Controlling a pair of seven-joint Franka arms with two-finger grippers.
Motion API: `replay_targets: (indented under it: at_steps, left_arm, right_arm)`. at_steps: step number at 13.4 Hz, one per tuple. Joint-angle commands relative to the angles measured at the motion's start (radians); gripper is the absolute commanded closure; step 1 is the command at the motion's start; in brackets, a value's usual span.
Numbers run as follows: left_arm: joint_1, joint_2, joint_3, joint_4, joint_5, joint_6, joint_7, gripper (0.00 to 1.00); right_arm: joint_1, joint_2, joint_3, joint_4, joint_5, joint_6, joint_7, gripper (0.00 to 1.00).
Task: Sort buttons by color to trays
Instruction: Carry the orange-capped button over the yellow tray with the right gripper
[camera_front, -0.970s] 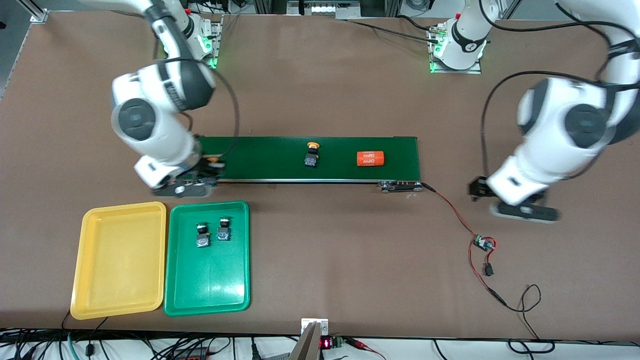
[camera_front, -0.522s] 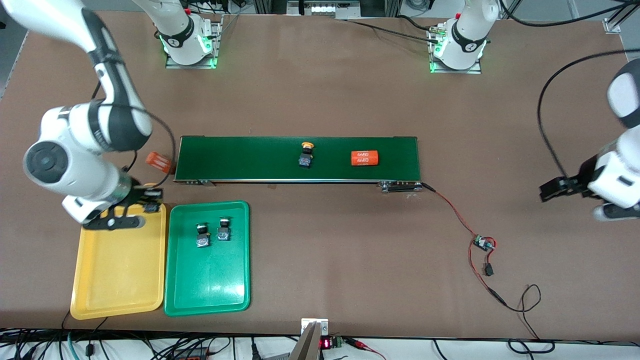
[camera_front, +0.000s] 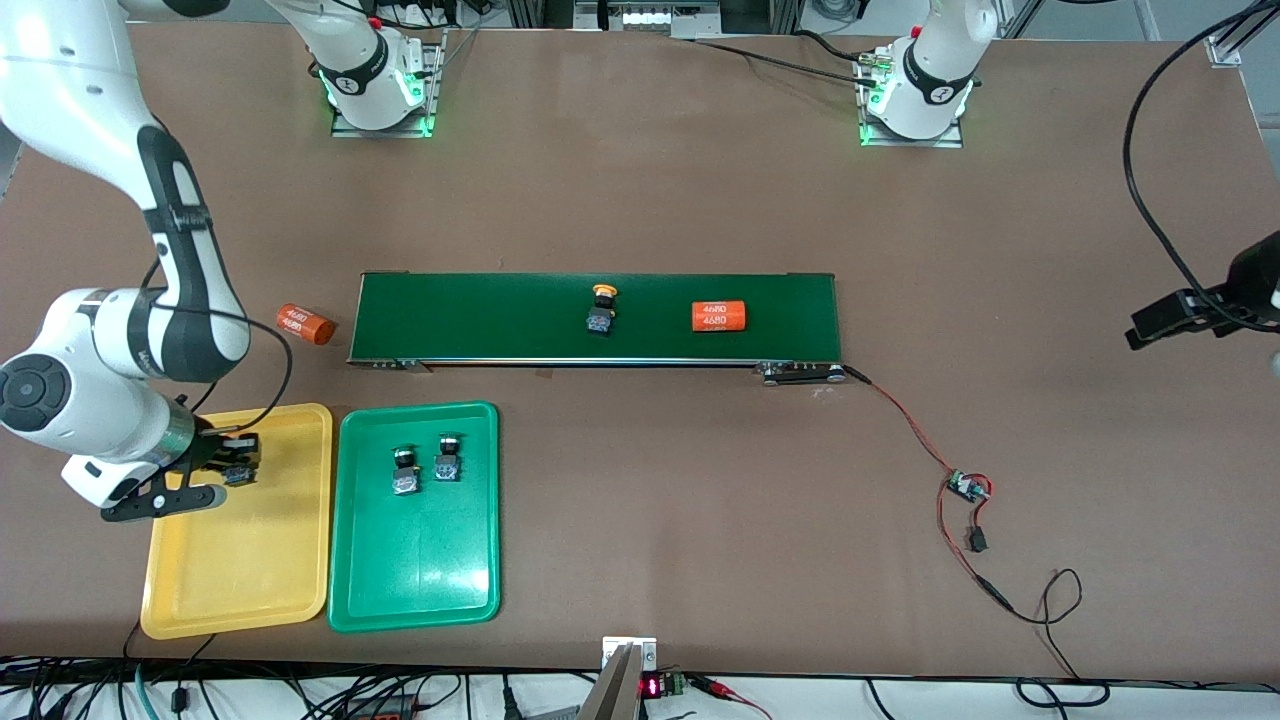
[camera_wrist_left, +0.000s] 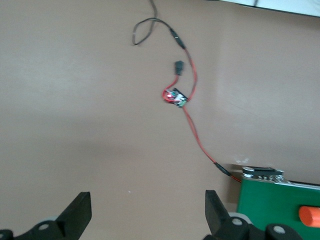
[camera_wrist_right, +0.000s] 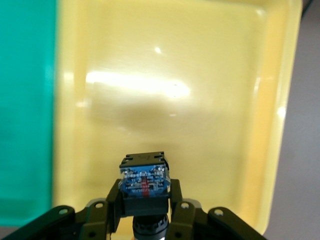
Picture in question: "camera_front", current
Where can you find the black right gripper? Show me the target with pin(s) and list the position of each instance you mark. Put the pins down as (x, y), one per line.
(212, 446)

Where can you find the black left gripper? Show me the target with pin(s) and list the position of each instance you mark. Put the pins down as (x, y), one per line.
(1254, 281)

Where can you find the yellow push button switch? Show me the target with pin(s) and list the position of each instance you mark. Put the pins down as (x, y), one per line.
(238, 475)
(600, 322)

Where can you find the orange cylindrical battery cell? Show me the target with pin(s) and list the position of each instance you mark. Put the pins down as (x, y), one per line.
(720, 316)
(305, 324)

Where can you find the green push button switch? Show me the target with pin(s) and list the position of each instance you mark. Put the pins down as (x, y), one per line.
(447, 468)
(405, 482)

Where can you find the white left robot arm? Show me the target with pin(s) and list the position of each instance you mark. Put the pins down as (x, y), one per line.
(930, 70)

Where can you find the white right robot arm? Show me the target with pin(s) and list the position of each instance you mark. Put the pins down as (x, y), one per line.
(80, 90)

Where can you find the yellow plastic tray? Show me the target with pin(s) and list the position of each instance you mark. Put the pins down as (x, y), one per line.
(250, 560)

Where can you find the green plastic tray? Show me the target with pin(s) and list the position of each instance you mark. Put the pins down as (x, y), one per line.
(415, 560)

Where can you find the small green circuit board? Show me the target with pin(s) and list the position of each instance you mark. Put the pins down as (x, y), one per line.
(965, 485)

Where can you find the red plug connector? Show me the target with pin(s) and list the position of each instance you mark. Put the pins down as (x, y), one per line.
(380, 712)

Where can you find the small black connector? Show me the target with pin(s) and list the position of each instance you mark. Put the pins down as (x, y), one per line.
(977, 541)

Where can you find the green conveyor belt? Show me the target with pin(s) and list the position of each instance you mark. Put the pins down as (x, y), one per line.
(500, 315)

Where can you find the grey metal bar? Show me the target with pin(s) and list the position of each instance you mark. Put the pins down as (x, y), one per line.
(610, 695)

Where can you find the red digit display module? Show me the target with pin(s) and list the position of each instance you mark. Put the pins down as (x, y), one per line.
(652, 687)

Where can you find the red clip lead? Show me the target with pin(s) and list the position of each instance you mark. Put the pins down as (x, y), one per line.
(725, 690)

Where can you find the white lit device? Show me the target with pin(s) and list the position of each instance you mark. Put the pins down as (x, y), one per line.
(650, 18)

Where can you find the aluminium frame profile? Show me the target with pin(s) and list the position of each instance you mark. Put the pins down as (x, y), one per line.
(1225, 50)

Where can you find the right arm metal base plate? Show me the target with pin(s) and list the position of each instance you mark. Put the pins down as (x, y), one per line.
(380, 132)

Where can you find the silver mounting bracket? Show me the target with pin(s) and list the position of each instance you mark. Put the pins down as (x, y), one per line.
(612, 648)

